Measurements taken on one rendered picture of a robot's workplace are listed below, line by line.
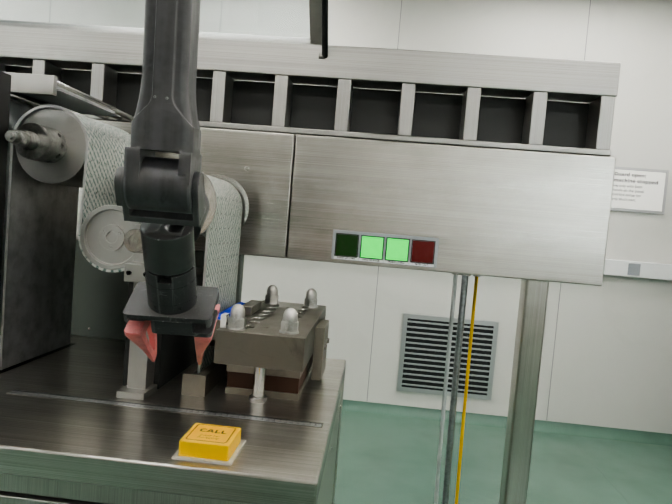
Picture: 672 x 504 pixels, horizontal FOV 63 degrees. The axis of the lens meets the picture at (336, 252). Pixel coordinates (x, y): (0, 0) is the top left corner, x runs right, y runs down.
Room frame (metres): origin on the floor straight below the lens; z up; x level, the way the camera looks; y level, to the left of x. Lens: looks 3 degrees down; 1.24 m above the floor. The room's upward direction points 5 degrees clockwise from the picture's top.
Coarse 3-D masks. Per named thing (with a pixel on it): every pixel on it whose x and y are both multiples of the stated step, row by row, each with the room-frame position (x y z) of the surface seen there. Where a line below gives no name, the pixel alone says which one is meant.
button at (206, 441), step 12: (192, 432) 0.76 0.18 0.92; (204, 432) 0.77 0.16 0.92; (216, 432) 0.77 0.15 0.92; (228, 432) 0.77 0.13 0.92; (240, 432) 0.79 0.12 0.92; (180, 444) 0.73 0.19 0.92; (192, 444) 0.73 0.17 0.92; (204, 444) 0.73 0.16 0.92; (216, 444) 0.73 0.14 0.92; (228, 444) 0.73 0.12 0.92; (192, 456) 0.73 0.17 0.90; (204, 456) 0.73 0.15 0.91; (216, 456) 0.73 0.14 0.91; (228, 456) 0.73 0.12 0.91
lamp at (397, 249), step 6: (390, 240) 1.30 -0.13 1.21; (396, 240) 1.30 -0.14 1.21; (402, 240) 1.30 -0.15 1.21; (408, 240) 1.30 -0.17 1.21; (390, 246) 1.30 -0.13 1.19; (396, 246) 1.30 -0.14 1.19; (402, 246) 1.30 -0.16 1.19; (390, 252) 1.30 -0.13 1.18; (396, 252) 1.30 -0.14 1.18; (402, 252) 1.30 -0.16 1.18; (390, 258) 1.30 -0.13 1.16; (396, 258) 1.30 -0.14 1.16; (402, 258) 1.30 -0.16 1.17
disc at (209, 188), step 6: (204, 174) 1.00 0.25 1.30; (204, 180) 1.00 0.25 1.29; (210, 186) 1.00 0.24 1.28; (210, 192) 1.00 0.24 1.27; (210, 198) 1.00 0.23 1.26; (210, 204) 1.00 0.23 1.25; (216, 204) 1.00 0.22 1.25; (210, 210) 1.00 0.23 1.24; (210, 216) 1.00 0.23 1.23; (204, 222) 1.00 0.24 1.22; (210, 222) 1.00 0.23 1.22; (204, 228) 1.00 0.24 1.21
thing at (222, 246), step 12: (216, 240) 1.06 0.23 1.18; (228, 240) 1.14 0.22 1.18; (216, 252) 1.06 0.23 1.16; (228, 252) 1.15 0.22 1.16; (204, 264) 1.01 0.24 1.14; (216, 264) 1.07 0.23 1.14; (228, 264) 1.16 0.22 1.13; (204, 276) 1.01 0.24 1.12; (216, 276) 1.07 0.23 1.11; (228, 276) 1.16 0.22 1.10; (228, 288) 1.17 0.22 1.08; (228, 300) 1.18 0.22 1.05
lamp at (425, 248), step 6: (414, 246) 1.30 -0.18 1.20; (420, 246) 1.29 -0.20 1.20; (426, 246) 1.29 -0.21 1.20; (432, 246) 1.29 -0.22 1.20; (414, 252) 1.30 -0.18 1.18; (420, 252) 1.29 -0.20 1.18; (426, 252) 1.29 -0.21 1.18; (432, 252) 1.29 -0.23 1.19; (414, 258) 1.30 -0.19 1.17; (420, 258) 1.29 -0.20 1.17; (426, 258) 1.29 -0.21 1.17; (432, 258) 1.29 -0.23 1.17
